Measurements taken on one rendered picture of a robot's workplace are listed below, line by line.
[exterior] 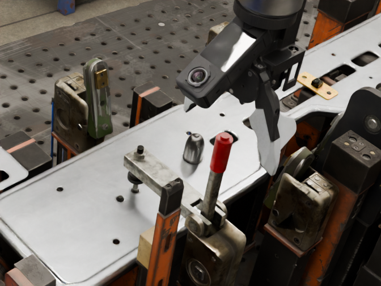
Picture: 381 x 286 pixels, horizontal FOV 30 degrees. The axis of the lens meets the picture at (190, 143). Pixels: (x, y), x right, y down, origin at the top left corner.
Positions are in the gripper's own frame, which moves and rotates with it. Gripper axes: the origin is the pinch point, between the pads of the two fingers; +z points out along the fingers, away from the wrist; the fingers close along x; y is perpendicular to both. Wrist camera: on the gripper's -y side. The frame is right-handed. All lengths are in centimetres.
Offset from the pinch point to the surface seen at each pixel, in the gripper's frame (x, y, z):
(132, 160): 13.8, -1.7, 12.1
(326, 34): 31, 76, 27
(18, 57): 88, 29, 49
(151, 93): 31.3, 19.3, 20.4
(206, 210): -0.2, -0.9, 11.2
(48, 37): 91, 41, 49
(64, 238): 12.9, -14.3, 19.4
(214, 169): -0.3, -1.1, 3.4
